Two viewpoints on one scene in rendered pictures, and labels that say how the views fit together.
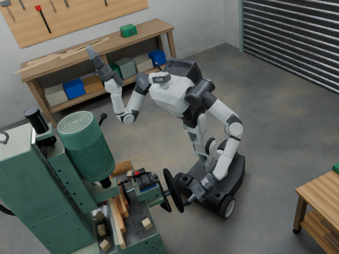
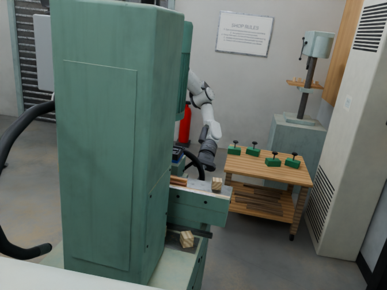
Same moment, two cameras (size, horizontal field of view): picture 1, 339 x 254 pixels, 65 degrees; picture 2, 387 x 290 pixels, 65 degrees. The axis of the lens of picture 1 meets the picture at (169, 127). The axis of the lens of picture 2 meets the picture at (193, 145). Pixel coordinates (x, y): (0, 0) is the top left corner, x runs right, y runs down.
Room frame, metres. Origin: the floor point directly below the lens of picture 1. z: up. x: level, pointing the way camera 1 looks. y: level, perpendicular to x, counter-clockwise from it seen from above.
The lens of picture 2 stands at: (0.49, 1.28, 1.49)
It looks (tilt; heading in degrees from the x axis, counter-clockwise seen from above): 21 degrees down; 293
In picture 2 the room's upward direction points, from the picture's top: 7 degrees clockwise
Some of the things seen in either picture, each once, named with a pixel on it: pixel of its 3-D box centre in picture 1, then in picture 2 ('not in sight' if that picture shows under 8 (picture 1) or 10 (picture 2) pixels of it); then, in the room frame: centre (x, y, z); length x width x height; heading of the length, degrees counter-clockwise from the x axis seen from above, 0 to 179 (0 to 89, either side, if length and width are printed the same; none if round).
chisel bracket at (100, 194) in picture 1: (106, 191); not in sight; (1.00, 0.42, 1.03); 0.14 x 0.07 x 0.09; 103
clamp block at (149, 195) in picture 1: (146, 187); (165, 166); (1.06, 0.21, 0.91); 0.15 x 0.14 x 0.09; 13
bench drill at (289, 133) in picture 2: not in sight; (300, 114); (0.72, -1.93, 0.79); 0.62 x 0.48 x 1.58; 106
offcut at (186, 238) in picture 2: (105, 245); (186, 239); (0.81, 0.48, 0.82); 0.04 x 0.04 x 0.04; 45
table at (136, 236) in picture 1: (134, 197); (158, 184); (1.04, 0.30, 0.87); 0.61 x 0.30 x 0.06; 13
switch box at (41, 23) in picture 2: not in sight; (61, 53); (1.07, 0.74, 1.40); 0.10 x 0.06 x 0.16; 103
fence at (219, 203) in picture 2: (108, 201); (146, 188); (1.01, 0.44, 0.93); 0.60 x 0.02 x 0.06; 13
